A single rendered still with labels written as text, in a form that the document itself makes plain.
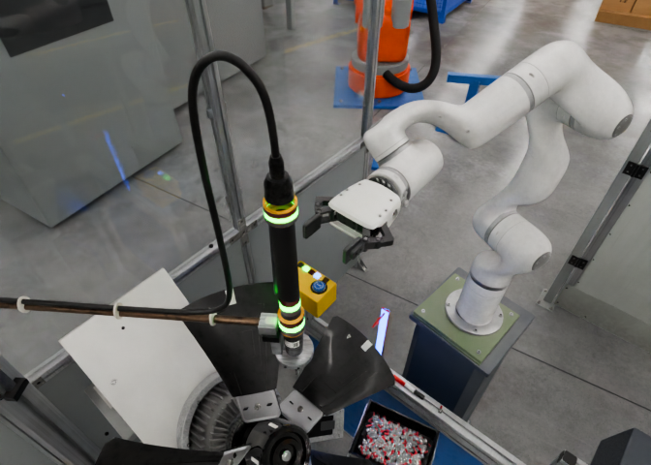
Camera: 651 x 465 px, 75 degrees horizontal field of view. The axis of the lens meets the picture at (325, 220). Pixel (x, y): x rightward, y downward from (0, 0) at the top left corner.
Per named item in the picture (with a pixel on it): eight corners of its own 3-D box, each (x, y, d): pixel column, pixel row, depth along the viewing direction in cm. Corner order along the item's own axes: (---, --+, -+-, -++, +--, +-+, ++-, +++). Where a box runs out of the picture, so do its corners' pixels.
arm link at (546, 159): (498, 265, 117) (459, 230, 128) (527, 255, 122) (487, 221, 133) (590, 92, 86) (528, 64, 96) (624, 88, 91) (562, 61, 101)
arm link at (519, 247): (490, 257, 137) (514, 199, 121) (535, 298, 125) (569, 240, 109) (461, 268, 132) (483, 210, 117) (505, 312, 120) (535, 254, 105)
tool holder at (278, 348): (261, 367, 75) (255, 338, 68) (268, 332, 80) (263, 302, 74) (311, 371, 75) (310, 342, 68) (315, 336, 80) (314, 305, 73)
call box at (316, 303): (282, 295, 145) (279, 276, 138) (301, 278, 151) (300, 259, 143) (317, 322, 138) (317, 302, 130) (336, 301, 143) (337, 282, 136)
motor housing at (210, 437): (220, 493, 104) (243, 515, 93) (165, 425, 99) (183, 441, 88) (284, 418, 117) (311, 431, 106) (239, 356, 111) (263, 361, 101)
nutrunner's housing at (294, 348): (283, 367, 78) (255, 165, 46) (286, 348, 81) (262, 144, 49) (304, 368, 78) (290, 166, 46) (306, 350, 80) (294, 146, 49)
